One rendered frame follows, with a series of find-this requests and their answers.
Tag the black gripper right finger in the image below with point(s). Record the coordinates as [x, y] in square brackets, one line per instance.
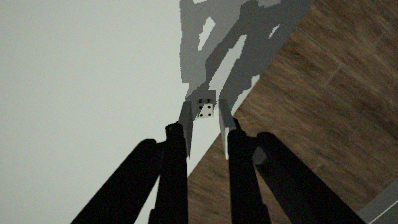
[302, 195]

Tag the white die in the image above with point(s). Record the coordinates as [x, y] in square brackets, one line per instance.
[205, 108]

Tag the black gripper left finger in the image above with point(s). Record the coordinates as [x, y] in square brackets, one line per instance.
[122, 197]

